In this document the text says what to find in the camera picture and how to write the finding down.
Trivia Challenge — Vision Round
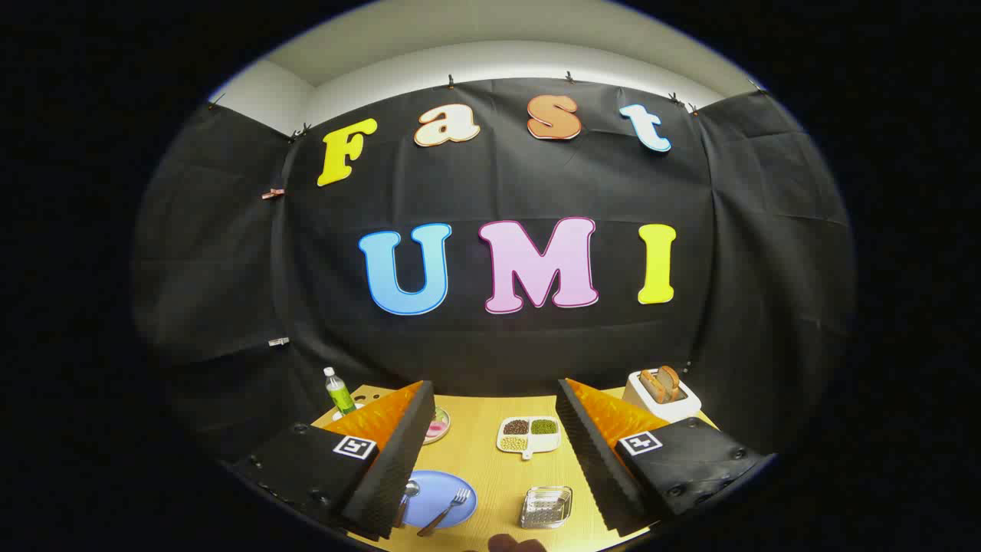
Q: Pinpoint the metal wire basket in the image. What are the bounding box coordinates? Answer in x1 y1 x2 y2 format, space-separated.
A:
520 485 573 530

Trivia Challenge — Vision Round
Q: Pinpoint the oval plate with food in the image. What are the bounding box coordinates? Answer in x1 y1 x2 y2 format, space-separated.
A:
423 406 451 445

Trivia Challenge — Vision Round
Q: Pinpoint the blue round plate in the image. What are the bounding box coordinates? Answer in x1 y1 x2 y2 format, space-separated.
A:
399 470 477 530

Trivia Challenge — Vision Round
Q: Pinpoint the green drink bottle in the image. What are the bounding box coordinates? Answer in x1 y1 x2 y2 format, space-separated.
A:
323 366 357 416

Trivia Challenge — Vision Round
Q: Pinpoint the metal fork with wooden handle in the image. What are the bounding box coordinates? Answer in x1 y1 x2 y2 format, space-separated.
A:
416 488 471 537

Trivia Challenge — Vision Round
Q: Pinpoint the white divided bean dish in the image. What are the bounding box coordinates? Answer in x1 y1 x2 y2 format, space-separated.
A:
497 416 562 461

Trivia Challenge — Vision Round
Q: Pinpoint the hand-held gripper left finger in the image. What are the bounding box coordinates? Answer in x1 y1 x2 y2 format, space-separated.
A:
228 379 438 541

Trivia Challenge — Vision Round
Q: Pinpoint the white toaster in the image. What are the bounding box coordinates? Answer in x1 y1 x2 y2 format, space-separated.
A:
622 370 702 424

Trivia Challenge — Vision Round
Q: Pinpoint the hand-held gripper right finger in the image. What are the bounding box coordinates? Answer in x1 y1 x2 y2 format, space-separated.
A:
555 377 775 537

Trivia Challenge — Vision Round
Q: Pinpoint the metal spoon with wooden handle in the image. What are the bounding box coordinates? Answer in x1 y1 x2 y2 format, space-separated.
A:
395 481 421 528

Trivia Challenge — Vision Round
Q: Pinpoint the black backdrop cloth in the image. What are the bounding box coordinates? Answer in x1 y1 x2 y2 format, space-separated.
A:
132 77 855 461

